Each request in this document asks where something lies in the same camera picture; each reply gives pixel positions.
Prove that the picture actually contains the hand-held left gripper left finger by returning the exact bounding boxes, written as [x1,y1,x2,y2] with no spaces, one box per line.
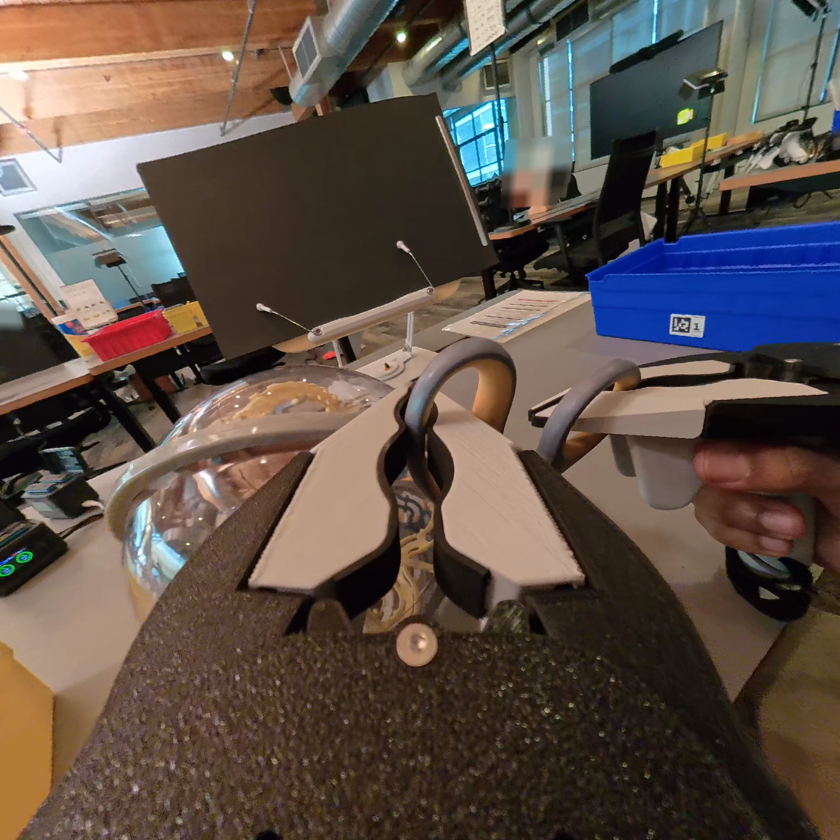
[249,386,405,597]

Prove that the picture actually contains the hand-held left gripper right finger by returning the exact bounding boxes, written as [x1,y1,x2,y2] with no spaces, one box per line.
[428,388,586,618]

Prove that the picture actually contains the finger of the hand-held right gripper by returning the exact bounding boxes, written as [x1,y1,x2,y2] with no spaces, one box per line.
[527,360,757,422]
[570,377,830,441]

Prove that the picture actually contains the grey handled scissors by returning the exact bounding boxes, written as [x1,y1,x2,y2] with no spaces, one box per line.
[402,338,642,522]

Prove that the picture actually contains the person's right hand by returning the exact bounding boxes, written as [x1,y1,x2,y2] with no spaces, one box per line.
[692,440,840,567]

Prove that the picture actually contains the blue plastic bin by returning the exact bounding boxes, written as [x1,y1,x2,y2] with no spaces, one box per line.
[586,222,840,342]

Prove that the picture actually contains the clear maze puzzle ball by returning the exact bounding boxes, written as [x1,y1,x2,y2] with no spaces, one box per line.
[105,364,473,636]

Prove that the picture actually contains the laminated paper sheet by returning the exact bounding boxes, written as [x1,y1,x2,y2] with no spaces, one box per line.
[443,290,592,343]

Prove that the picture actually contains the black office chair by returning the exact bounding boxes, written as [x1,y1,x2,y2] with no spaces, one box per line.
[535,130,658,290]

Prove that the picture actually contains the wooden office desk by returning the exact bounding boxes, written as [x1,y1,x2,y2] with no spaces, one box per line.
[489,193,601,290]

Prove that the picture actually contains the small yellow bin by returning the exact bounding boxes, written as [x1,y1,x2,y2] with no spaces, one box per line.
[161,301,210,333]

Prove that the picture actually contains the small black charger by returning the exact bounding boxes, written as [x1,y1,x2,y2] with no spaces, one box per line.
[23,446,101,521]

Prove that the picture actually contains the red plastic basket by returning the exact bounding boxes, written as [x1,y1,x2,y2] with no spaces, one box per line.
[82,310,173,362]

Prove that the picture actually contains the black display board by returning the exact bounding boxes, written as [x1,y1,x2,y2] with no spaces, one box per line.
[136,94,500,361]

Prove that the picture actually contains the wooden side desk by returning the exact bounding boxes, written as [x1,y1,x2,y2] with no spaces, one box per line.
[0,325,214,454]

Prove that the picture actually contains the yellow plastic bin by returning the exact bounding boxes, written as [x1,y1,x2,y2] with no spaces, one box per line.
[0,642,56,840]

